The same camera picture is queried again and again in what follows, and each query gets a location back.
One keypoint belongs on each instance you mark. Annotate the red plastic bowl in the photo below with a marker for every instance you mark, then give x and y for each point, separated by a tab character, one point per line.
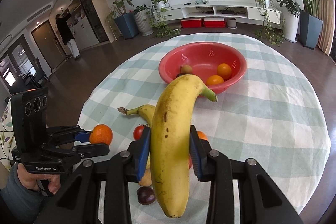
199	53

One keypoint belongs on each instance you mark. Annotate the red storage box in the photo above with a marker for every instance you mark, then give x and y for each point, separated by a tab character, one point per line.
191	23
214	23

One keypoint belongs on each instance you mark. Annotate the grey round pot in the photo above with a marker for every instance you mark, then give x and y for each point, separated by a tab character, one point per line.
231	23

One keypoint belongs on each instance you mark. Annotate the money tree in blue pot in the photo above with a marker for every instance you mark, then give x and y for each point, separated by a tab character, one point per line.
126	26

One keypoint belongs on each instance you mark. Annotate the white wall cabinets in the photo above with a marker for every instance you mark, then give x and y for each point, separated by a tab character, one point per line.
82	40

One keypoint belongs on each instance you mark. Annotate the black set-top box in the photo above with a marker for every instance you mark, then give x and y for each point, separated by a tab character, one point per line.
228	12

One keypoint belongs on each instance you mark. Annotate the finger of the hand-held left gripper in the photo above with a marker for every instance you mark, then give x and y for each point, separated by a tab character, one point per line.
143	155
195	155

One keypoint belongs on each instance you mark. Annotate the brown longan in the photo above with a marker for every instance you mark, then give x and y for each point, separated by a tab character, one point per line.
185	69
145	178

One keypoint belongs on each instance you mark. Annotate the curved banana with dry stem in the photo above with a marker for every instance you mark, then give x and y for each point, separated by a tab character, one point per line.
145	111

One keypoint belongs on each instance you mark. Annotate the dark glass cabinet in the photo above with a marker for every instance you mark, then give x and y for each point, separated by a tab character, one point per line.
92	11

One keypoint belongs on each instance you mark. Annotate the white television cabinet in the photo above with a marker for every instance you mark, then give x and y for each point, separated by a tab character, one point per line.
173	12

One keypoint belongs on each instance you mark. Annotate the large spotted banana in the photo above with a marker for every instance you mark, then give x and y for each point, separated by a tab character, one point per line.
170	121

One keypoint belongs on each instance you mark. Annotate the bird-of-paradise in blue pot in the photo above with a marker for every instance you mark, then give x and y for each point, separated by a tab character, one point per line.
311	29

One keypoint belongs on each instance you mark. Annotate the thin grassy plant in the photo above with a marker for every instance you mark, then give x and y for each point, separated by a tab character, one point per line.
111	18

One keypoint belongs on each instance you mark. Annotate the red tomato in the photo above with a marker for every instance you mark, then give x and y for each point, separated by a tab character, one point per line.
138	132

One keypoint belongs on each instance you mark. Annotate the beige curtain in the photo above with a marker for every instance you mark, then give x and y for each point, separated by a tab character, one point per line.
325	16

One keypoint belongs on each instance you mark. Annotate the orange mandarin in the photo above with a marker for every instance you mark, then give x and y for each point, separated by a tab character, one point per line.
224	71
101	137
215	80
202	136

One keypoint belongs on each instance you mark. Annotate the person's left hand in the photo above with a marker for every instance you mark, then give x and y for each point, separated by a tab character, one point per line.
27	178

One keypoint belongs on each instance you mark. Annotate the plant in smooth white pot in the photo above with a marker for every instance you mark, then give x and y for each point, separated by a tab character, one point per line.
290	27

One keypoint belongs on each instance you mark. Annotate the leaf-print white cloth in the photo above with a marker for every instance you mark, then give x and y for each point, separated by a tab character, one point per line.
6	134

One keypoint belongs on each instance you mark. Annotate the brown entrance door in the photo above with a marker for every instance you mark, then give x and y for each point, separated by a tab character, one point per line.
44	40

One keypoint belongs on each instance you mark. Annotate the plant in white ribbed pot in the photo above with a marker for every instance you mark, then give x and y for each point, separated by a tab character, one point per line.
143	23

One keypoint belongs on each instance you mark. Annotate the person's left forearm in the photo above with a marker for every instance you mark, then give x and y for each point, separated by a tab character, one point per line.
18	205

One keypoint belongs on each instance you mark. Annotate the white air vent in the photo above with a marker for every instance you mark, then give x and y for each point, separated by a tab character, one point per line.
39	12

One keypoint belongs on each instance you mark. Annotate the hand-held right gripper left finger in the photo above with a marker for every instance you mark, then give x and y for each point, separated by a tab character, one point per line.
82	136

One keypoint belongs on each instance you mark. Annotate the dark red cherry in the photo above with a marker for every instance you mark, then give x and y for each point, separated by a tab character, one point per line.
145	195

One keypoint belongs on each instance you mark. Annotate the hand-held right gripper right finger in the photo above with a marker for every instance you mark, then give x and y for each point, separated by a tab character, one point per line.
94	149

